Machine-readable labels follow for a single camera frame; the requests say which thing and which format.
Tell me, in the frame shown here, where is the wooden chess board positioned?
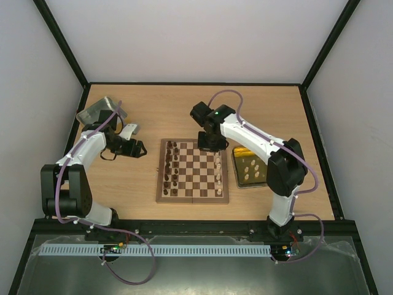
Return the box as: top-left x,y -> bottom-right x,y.
156,138 -> 229,204

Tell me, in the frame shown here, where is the silver metal tin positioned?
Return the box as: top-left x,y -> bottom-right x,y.
76,96 -> 128,124

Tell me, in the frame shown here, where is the gold tin with pieces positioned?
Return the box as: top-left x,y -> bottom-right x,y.
232,146 -> 267,189

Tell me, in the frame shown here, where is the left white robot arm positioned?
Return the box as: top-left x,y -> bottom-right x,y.
41,106 -> 147,227

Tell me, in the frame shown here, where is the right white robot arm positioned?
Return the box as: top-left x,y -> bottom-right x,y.
190,101 -> 308,241

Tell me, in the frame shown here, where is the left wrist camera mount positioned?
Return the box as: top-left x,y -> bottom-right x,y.
119,124 -> 140,141

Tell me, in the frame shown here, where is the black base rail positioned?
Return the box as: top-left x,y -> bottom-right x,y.
30,218 -> 357,243

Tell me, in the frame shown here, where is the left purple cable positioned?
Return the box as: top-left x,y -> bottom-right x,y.
56,99 -> 157,284

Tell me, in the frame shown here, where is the purple cable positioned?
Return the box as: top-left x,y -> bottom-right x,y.
208,89 -> 325,266
56,99 -> 157,284

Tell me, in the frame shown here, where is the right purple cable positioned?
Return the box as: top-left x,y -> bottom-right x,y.
208,89 -> 325,266

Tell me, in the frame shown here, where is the white slotted cable duct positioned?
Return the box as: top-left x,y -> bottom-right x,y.
38,244 -> 271,258

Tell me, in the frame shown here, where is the black aluminium frame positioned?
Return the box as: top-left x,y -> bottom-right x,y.
1,1 -> 392,294

